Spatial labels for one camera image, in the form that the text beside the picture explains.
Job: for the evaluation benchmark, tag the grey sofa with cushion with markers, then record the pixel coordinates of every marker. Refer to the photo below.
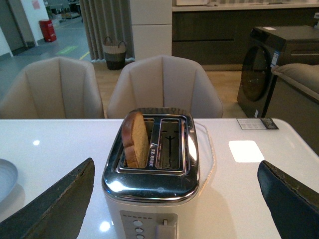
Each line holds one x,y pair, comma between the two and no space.
295,98

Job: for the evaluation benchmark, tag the red fire cabinet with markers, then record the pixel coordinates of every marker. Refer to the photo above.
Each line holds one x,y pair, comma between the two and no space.
47,30

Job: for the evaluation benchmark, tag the beige chair left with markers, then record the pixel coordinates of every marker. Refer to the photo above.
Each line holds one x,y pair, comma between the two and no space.
55,88

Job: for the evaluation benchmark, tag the grey round plate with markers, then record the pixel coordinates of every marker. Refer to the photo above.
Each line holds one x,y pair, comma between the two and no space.
8,178

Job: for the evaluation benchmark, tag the brown bread slice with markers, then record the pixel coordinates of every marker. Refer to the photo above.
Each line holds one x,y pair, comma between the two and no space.
135,140

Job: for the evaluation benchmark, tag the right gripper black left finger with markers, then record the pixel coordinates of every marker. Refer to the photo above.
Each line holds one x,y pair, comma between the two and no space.
58,213

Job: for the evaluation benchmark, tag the white tall cabinet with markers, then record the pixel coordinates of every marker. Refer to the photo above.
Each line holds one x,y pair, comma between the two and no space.
151,27

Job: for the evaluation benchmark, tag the table label card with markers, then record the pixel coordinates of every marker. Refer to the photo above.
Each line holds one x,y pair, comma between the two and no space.
257,123

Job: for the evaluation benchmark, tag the dark kitchen counter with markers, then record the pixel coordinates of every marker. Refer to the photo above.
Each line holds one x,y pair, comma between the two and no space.
221,37

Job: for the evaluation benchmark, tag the beige chair right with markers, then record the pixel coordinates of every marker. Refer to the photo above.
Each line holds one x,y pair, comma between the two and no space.
165,81

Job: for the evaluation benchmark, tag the white microwave oven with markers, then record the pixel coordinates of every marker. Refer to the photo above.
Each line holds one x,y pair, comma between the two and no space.
191,2

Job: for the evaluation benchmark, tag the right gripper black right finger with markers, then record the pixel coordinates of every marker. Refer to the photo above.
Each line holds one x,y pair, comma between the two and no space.
294,206

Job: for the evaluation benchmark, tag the grey curtain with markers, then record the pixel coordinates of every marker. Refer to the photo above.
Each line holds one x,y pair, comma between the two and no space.
104,18

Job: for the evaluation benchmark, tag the dark washing machine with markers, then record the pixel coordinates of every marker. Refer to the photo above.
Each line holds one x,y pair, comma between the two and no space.
269,47

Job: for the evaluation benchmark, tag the white chrome toaster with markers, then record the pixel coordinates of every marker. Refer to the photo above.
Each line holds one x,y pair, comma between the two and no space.
158,201

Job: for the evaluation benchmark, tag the beige chair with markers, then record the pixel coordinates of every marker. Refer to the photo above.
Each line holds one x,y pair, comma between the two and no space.
165,81
55,88

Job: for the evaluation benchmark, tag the woven basket with handles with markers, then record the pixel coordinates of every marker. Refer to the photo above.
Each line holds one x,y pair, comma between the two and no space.
114,53

